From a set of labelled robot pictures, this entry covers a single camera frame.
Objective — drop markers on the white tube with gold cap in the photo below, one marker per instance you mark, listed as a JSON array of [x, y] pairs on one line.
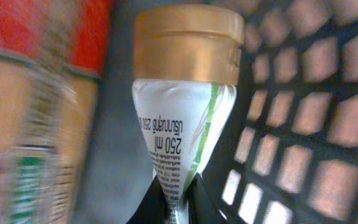
[[186, 69]]

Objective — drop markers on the grey plastic lattice basket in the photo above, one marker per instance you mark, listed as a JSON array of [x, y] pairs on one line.
[[289, 150]]

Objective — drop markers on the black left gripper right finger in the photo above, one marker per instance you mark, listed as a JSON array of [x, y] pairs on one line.
[[201, 208]]

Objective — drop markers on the orange spaghetti packet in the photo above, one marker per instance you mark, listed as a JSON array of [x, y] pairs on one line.
[[51, 58]]

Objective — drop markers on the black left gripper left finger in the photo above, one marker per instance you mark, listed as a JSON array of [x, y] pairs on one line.
[[152, 208]]

